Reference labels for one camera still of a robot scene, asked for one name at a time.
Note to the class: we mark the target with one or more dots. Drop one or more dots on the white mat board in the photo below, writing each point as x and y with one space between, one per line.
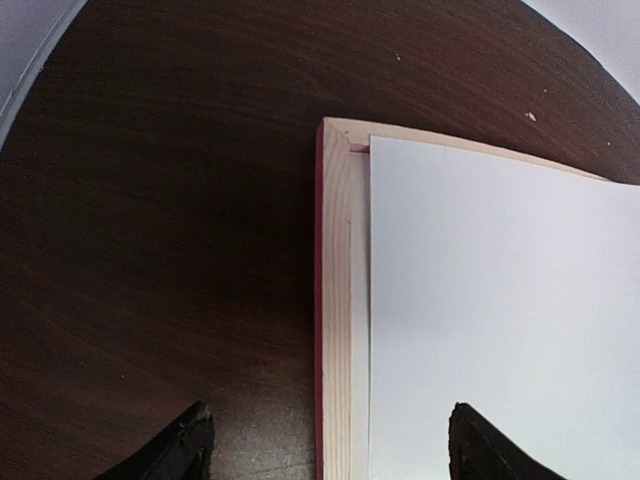
360 302

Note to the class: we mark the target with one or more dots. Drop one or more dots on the light wooden picture frame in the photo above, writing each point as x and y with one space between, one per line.
336 139

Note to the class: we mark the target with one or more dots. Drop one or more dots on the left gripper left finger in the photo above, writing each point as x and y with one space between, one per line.
182 450

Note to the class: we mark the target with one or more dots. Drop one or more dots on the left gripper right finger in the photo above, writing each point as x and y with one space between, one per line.
478 450

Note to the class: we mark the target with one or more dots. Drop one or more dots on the landscape photo with white border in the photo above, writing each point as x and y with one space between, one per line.
512 287

